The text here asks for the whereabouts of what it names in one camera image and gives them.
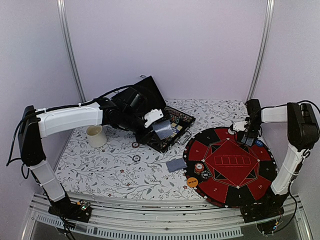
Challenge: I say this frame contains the blue small blind button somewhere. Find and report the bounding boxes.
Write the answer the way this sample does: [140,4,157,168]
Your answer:
[255,139,264,147]

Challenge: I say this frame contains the right aluminium frame post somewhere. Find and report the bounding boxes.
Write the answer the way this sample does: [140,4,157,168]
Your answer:
[246,0,275,101]

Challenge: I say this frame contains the black 100 poker chips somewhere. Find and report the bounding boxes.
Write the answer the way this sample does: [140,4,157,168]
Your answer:
[200,170,211,180]

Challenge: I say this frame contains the red 5 poker chip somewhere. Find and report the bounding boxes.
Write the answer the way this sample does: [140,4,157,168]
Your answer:
[194,162,205,175]

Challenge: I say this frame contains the round red black poker mat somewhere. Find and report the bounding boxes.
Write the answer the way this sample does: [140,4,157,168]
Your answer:
[182,127,278,208]

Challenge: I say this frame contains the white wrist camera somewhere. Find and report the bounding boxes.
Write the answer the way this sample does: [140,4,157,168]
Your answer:
[143,109,164,128]
[230,121,248,132]

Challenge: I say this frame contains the dealt face-down card pair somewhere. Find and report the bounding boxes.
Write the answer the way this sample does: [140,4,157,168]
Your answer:
[244,137,255,147]

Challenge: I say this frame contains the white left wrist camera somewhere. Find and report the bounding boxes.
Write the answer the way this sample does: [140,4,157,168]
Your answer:
[143,109,164,128]

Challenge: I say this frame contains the back row poker chips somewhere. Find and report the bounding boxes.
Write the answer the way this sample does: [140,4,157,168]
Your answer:
[166,106,196,124]

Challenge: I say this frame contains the left aluminium frame post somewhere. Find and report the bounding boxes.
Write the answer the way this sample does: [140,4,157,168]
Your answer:
[56,0,87,102]

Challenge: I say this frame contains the grey card deck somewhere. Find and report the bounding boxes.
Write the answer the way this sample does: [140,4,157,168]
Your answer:
[165,158,187,173]

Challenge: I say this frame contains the open black poker chip case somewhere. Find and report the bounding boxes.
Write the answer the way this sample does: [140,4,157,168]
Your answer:
[109,76,196,154]

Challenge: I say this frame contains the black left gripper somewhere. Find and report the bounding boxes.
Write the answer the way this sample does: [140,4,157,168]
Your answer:
[120,109,162,145]

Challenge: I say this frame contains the red white loose chip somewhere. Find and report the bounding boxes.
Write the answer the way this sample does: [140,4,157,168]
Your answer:
[131,142,140,148]

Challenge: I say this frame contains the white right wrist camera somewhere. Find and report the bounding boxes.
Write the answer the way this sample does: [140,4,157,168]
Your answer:
[230,121,248,132]

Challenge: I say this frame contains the orange big blind button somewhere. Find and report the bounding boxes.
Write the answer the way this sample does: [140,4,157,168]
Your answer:
[186,177,199,188]

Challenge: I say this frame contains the floral white table mat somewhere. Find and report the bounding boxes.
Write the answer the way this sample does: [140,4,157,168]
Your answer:
[55,99,247,201]

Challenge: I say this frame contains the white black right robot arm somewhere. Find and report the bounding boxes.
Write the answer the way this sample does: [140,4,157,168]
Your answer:
[233,99,320,223]

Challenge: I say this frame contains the aluminium frame post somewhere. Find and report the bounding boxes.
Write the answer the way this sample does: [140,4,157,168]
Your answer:
[56,0,87,102]
[246,0,275,101]

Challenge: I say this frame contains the blue white loose chip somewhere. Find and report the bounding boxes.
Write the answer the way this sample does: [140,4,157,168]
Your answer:
[132,155,141,162]

